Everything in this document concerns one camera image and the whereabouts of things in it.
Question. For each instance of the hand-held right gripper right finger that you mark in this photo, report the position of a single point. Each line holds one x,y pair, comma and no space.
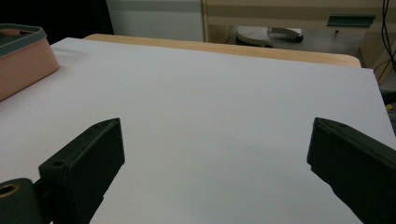
358,171

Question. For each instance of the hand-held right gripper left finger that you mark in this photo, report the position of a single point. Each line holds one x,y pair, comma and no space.
84,165

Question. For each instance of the pink basket with grey rim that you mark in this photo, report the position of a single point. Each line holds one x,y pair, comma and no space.
25,65

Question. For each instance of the yellow black tape marker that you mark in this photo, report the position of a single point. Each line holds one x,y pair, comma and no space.
389,107

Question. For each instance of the black curtain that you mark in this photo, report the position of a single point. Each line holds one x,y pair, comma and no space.
56,15

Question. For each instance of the white cabinet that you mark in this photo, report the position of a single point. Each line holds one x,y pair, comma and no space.
155,18

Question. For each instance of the white chair base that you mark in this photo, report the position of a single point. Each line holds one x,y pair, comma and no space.
258,35

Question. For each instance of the light wooden desk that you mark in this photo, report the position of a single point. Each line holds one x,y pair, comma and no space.
280,12

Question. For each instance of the light wooden table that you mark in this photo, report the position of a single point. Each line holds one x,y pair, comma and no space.
218,48

